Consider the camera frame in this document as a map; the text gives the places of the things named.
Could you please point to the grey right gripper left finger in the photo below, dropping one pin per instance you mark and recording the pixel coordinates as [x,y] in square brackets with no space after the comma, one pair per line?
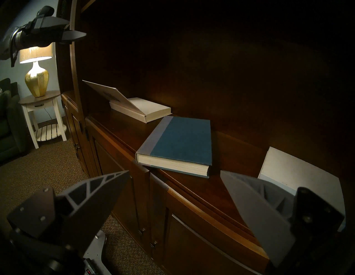
[88,205]

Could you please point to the dark wooden bookshelf cabinet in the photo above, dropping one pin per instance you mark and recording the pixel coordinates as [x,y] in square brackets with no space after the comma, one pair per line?
[222,55]

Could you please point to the dark green armchair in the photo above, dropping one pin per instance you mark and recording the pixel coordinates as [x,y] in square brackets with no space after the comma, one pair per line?
[11,124]

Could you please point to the white book with round emblem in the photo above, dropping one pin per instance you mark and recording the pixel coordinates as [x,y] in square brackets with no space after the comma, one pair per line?
[149,109]

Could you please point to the gold table lamp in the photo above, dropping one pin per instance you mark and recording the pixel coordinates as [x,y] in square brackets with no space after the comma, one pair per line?
[36,79]

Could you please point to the white book with pale-blue band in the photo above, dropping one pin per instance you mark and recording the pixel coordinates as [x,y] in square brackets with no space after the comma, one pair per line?
[291,169]

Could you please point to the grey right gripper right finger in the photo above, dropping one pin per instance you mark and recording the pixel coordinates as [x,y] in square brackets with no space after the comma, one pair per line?
[266,216]

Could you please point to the white slatted side table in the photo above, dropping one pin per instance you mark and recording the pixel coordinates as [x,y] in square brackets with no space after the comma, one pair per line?
[38,99]

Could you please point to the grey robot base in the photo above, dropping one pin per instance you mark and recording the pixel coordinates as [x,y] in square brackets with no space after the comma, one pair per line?
[95,249]

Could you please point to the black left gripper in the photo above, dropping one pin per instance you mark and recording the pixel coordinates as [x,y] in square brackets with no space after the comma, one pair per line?
[50,32]

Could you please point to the blue hardcover book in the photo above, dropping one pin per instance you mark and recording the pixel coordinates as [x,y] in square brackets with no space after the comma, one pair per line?
[180,138]

